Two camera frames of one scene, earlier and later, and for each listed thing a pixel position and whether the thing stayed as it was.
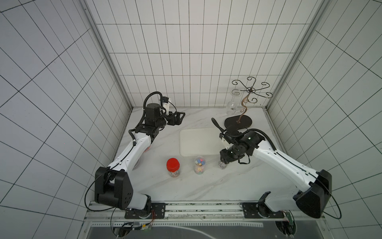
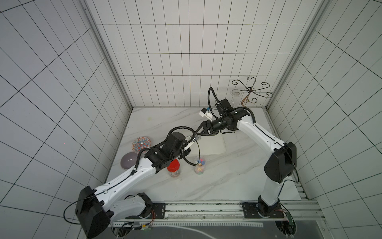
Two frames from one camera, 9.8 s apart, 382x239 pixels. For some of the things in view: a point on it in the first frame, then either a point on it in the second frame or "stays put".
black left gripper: x=178 y=120 -> x=183 y=154
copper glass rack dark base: x=239 y=120 stays put
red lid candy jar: x=172 y=165 stays put
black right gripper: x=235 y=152 -> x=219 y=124
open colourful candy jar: x=199 y=165 stays put
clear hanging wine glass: x=232 y=106 stays put
